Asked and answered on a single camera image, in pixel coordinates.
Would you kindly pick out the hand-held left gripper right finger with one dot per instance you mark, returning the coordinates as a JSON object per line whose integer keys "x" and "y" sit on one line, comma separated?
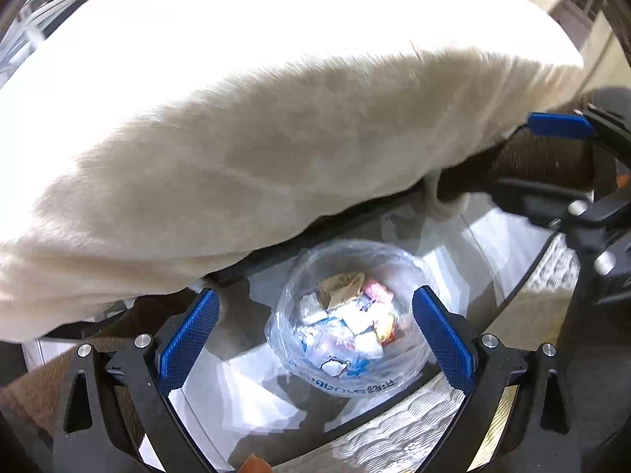
{"x": 443, "y": 340}

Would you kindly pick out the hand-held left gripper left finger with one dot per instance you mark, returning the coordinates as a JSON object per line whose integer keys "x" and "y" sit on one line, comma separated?
{"x": 190, "y": 340}

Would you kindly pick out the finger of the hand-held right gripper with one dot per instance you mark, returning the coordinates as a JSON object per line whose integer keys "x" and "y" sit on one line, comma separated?
{"x": 537, "y": 202}
{"x": 562, "y": 125}

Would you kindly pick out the clear plastic bag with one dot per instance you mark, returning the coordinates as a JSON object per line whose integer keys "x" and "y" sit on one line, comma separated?
{"x": 345, "y": 354}

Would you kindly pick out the brown paper bag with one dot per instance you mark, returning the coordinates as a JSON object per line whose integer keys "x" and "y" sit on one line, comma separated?
{"x": 340, "y": 288}

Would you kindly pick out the grey patterned rug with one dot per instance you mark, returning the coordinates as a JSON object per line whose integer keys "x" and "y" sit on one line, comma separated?
{"x": 394, "y": 428}

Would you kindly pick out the orange object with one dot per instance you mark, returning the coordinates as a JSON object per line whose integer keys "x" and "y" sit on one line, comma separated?
{"x": 254, "y": 465}

